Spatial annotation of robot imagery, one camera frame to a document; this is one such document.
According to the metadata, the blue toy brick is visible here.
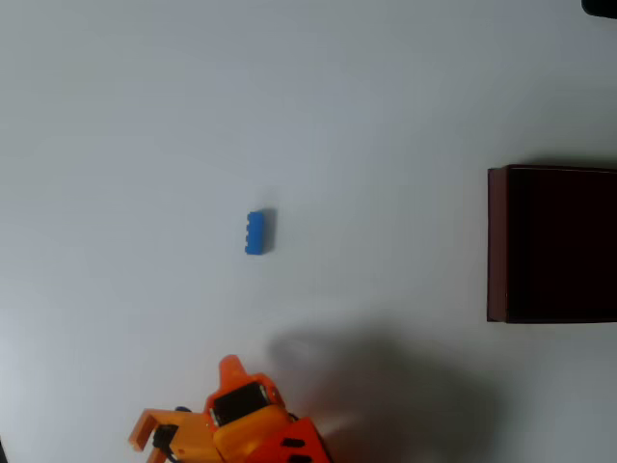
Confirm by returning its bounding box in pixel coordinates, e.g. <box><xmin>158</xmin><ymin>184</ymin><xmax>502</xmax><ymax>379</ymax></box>
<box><xmin>244</xmin><ymin>207</ymin><xmax>278</xmax><ymax>257</ymax></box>

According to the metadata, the dark red box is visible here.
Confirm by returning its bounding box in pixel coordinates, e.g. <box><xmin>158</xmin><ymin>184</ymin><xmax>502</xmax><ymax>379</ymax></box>
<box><xmin>486</xmin><ymin>164</ymin><xmax>617</xmax><ymax>325</ymax></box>

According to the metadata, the black object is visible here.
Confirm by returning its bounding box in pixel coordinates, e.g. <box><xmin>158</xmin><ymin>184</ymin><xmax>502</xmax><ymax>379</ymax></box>
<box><xmin>580</xmin><ymin>0</ymin><xmax>617</xmax><ymax>20</ymax></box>

